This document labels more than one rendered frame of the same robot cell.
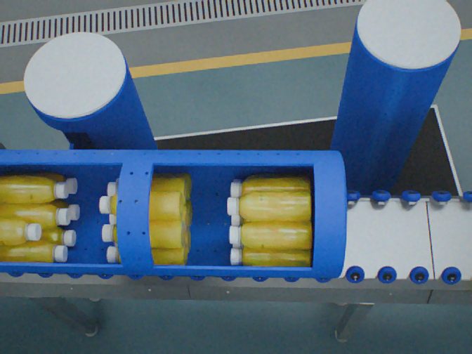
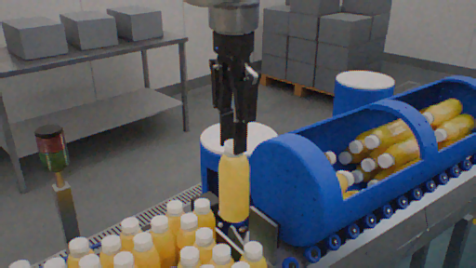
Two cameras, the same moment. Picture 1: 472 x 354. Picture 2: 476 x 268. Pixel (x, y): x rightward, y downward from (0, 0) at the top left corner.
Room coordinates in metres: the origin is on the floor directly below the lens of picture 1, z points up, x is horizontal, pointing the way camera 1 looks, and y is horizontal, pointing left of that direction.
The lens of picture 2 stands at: (0.05, 1.34, 1.67)
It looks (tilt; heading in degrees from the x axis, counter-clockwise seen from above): 26 degrees down; 316
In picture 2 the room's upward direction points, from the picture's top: straight up
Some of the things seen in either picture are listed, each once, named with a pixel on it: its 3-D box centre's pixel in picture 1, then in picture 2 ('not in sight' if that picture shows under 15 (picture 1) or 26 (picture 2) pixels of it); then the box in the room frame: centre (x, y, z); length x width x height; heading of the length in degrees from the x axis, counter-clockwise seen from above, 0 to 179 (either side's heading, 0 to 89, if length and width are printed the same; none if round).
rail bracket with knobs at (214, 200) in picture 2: not in sight; (207, 215); (0.80, 0.71, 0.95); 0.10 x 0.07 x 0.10; 172
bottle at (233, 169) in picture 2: not in sight; (233, 183); (0.58, 0.82, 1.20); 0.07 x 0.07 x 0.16
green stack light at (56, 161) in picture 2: not in sight; (54, 156); (1.00, 1.03, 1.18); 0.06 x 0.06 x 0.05
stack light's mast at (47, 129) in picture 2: not in sight; (54, 158); (1.00, 1.03, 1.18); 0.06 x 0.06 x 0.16
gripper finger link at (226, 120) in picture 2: not in sight; (227, 128); (0.60, 0.82, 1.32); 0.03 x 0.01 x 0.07; 82
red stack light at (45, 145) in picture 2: not in sight; (50, 140); (1.00, 1.03, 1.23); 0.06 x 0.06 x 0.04
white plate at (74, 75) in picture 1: (74, 74); (239, 137); (0.98, 0.40, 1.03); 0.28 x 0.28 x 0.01
